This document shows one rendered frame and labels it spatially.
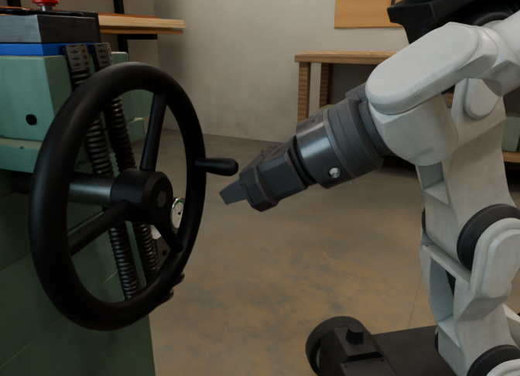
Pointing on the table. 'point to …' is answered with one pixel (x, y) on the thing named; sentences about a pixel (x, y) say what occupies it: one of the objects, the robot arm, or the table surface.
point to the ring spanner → (41, 12)
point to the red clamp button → (45, 1)
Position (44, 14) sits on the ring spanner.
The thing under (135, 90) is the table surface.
